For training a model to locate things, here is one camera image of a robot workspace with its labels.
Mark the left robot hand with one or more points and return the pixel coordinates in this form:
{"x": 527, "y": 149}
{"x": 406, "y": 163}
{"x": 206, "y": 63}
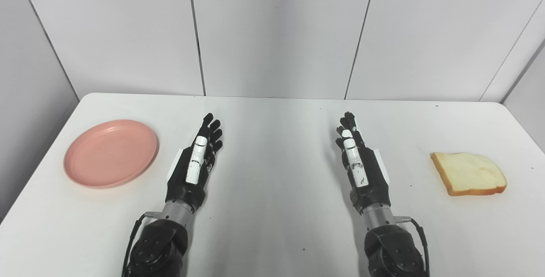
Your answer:
{"x": 193, "y": 170}

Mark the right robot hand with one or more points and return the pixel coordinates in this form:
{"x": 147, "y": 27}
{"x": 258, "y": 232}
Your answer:
{"x": 362, "y": 170}

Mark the pink plate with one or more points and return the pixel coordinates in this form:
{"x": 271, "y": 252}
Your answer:
{"x": 110, "y": 153}

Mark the slice of bread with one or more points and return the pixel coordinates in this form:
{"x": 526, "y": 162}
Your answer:
{"x": 467, "y": 173}

